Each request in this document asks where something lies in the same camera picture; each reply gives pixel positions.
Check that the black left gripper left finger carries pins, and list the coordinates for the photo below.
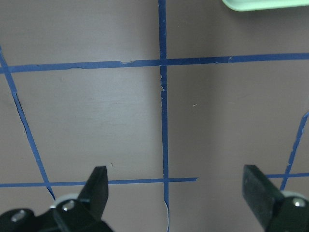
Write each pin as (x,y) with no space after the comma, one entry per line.
(94,194)

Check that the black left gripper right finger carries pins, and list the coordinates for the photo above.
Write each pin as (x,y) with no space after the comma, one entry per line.
(261,195)

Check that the mint green tray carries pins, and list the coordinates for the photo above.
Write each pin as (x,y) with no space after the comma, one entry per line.
(255,5)

